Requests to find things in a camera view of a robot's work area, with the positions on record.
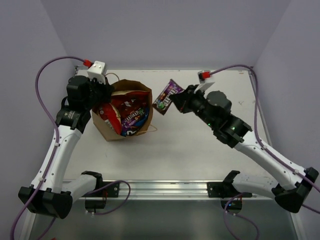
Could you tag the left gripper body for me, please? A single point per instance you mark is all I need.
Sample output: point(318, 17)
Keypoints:
point(100, 90)

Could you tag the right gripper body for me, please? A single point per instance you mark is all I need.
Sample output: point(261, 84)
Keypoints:
point(196, 103)

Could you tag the purple M&M's packet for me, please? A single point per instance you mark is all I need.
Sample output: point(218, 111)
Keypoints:
point(163, 101)

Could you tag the red cassava chips bag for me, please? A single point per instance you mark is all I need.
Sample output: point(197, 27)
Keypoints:
point(111, 116)

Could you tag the brown paper bag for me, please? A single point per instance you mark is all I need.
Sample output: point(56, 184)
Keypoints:
point(109, 134)

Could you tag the dark red chips bag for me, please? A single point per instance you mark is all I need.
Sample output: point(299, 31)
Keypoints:
point(127, 101)

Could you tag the red Doritos bag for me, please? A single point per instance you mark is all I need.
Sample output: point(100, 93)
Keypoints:
point(128, 131)

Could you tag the brown M&M's packet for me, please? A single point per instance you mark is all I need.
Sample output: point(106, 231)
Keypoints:
point(135, 116)

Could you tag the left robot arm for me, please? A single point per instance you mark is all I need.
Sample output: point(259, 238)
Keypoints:
point(47, 195)

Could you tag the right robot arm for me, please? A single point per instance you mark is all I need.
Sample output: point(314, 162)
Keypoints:
point(289, 184)

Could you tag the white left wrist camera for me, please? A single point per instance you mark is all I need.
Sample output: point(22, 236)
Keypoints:
point(97, 72)

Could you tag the aluminium right side rail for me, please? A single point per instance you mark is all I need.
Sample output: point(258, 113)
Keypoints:
point(259, 121)

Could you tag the aluminium rail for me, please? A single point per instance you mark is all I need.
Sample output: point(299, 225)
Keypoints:
point(259, 121)
point(195, 189)

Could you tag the aluminium front rail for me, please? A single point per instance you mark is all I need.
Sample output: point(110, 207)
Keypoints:
point(195, 189)

